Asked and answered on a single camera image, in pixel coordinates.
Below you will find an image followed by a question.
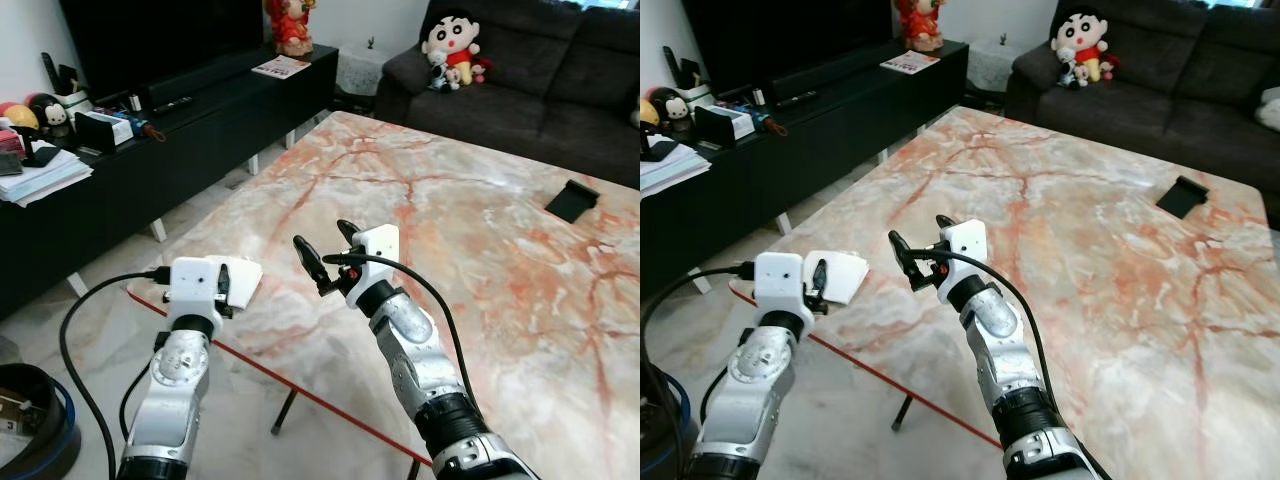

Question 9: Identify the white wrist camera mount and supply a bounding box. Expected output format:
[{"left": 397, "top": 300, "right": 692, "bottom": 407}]
[
  {"left": 345, "top": 225, "right": 401, "bottom": 291},
  {"left": 753, "top": 252, "right": 816, "bottom": 315},
  {"left": 940, "top": 219, "right": 989, "bottom": 286},
  {"left": 168, "top": 257, "right": 226, "bottom": 321}
]

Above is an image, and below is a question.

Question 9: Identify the black television console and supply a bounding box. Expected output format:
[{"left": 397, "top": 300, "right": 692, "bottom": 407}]
[
  {"left": 640, "top": 40, "right": 969, "bottom": 301},
  {"left": 0, "top": 45, "right": 341, "bottom": 321}
]

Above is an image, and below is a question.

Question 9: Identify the white tissue paper trash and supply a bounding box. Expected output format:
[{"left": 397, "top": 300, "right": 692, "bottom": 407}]
[
  {"left": 803, "top": 250, "right": 869, "bottom": 304},
  {"left": 205, "top": 255, "right": 264, "bottom": 306}
]

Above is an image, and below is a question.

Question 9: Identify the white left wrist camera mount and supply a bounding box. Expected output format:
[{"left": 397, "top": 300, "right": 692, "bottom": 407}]
[
  {"left": 168, "top": 257, "right": 226, "bottom": 321},
  {"left": 753, "top": 252, "right": 816, "bottom": 315}
]

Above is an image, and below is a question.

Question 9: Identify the black round rubbish bin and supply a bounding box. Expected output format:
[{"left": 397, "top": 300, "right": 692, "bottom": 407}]
[
  {"left": 0, "top": 363, "right": 81, "bottom": 480},
  {"left": 640, "top": 365, "right": 693, "bottom": 480}
]

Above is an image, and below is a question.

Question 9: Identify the black flat television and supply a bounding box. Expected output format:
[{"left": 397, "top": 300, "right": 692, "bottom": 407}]
[
  {"left": 58, "top": 0, "right": 266, "bottom": 99},
  {"left": 682, "top": 0, "right": 896, "bottom": 101}
]

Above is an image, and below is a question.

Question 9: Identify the red and black box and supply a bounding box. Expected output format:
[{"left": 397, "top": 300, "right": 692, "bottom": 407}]
[{"left": 0, "top": 128, "right": 26, "bottom": 176}]

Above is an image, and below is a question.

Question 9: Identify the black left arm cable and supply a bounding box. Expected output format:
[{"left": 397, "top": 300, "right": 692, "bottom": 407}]
[
  {"left": 60, "top": 266, "right": 173, "bottom": 480},
  {"left": 640, "top": 260, "right": 758, "bottom": 480}
]

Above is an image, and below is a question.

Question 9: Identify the dark grey fabric sofa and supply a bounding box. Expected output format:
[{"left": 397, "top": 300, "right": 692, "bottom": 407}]
[
  {"left": 375, "top": 0, "right": 641, "bottom": 189},
  {"left": 1005, "top": 0, "right": 1280, "bottom": 196}
]

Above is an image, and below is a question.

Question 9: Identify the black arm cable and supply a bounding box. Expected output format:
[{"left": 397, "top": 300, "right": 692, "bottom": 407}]
[
  {"left": 640, "top": 260, "right": 758, "bottom": 480},
  {"left": 322, "top": 252, "right": 481, "bottom": 421},
  {"left": 60, "top": 266, "right": 173, "bottom": 480},
  {"left": 925, "top": 247, "right": 1061, "bottom": 421}
]

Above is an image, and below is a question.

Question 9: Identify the white paper stack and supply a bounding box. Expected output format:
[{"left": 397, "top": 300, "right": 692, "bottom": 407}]
[
  {"left": 640, "top": 143, "right": 713, "bottom": 196},
  {"left": 0, "top": 150, "right": 93, "bottom": 208}
]

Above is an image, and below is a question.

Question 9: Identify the white red booklet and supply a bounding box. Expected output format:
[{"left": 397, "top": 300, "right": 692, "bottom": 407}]
[
  {"left": 880, "top": 50, "right": 941, "bottom": 75},
  {"left": 250, "top": 55, "right": 313, "bottom": 79}
]

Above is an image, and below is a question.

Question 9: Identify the white cup with black remotes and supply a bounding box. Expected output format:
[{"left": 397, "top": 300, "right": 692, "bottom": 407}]
[
  {"left": 662, "top": 48, "right": 713, "bottom": 107},
  {"left": 40, "top": 52, "right": 93, "bottom": 113}
]

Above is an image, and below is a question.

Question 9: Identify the small black stand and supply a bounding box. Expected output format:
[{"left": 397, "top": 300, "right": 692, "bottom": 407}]
[
  {"left": 545, "top": 180, "right": 601, "bottom": 223},
  {"left": 1157, "top": 176, "right": 1211, "bottom": 219}
]

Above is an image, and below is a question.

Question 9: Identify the red robed figurine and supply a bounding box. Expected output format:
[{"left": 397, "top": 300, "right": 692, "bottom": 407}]
[
  {"left": 893, "top": 0, "right": 946, "bottom": 53},
  {"left": 263, "top": 0, "right": 313, "bottom": 58}
]

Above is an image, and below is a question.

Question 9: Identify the printed carton trash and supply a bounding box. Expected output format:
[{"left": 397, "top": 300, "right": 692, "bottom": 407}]
[{"left": 0, "top": 395, "right": 33, "bottom": 433}]

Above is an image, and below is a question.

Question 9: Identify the black eared mouse plush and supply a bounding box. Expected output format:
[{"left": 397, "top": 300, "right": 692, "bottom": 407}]
[
  {"left": 28, "top": 93, "right": 71, "bottom": 139},
  {"left": 648, "top": 87, "right": 696, "bottom": 134}
]

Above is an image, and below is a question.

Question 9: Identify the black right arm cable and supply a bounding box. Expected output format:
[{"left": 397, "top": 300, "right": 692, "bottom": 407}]
[
  {"left": 925, "top": 247, "right": 1061, "bottom": 421},
  {"left": 322, "top": 252, "right": 481, "bottom": 421}
]

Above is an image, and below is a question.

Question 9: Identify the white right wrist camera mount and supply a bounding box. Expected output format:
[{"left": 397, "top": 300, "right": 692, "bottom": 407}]
[
  {"left": 345, "top": 225, "right": 401, "bottom": 291},
  {"left": 940, "top": 219, "right": 989, "bottom": 286}
]

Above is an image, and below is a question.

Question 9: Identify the side table with lace cloth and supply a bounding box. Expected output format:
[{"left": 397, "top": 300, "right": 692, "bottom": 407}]
[
  {"left": 335, "top": 38, "right": 401, "bottom": 101},
  {"left": 965, "top": 38, "right": 1026, "bottom": 96}
]

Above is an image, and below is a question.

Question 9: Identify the cartoon boy plush doll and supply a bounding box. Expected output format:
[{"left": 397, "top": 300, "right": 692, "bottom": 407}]
[
  {"left": 1050, "top": 8, "right": 1109, "bottom": 81},
  {"left": 420, "top": 10, "right": 483, "bottom": 79}
]

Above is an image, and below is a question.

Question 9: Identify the black tissue box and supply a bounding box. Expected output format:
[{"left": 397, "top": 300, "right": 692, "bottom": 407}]
[
  {"left": 695, "top": 103, "right": 756, "bottom": 144},
  {"left": 75, "top": 110, "right": 136, "bottom": 151}
]

